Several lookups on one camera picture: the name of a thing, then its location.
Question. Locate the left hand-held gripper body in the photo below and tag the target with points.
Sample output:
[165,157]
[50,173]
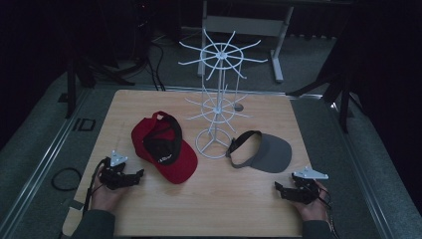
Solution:
[114,177]

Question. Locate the gray sun visor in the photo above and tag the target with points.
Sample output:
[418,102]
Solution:
[272,156]

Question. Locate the person's left hand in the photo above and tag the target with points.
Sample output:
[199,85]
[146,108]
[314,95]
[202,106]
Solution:
[106,199]

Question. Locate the black tripod stand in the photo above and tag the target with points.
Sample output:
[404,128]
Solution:
[345,103]
[71,86]

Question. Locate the person's right hand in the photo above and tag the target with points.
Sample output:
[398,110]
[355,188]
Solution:
[312,209]

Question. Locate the red and black baseball cap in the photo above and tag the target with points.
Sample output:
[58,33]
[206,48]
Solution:
[179,166]

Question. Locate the white metal desk frame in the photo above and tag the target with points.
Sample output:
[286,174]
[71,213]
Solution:
[245,26]

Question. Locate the round gray table grommet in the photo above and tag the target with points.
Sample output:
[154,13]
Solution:
[238,107]

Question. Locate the gray tape piece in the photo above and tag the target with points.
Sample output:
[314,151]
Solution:
[75,204]

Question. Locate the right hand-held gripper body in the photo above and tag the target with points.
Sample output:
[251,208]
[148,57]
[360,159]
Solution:
[303,191]

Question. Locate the metal floor rail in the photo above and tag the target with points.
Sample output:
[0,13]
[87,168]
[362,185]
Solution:
[36,172]
[361,172]

